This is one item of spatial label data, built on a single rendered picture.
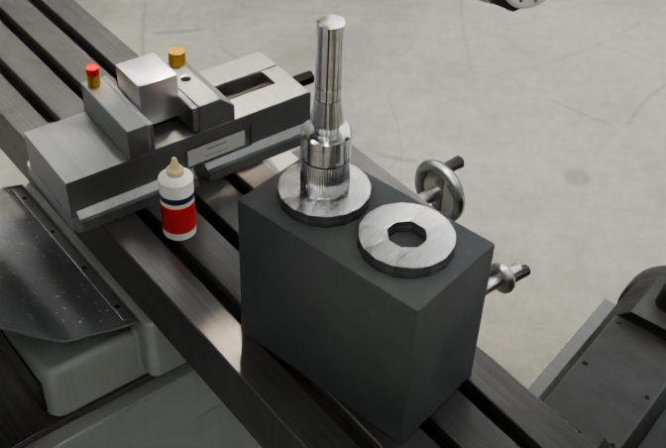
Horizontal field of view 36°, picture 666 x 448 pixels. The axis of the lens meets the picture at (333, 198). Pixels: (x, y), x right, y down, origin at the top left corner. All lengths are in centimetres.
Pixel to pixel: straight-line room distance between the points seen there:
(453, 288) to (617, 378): 69
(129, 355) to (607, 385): 69
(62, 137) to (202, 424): 46
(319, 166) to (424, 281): 14
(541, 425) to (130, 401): 55
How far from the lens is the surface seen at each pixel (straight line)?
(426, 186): 180
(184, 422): 144
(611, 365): 159
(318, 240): 94
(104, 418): 134
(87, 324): 122
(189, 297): 115
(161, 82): 124
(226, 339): 111
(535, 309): 248
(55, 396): 128
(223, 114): 127
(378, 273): 91
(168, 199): 118
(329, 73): 89
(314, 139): 92
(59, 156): 126
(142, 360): 131
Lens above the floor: 173
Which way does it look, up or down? 40 degrees down
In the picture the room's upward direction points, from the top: 3 degrees clockwise
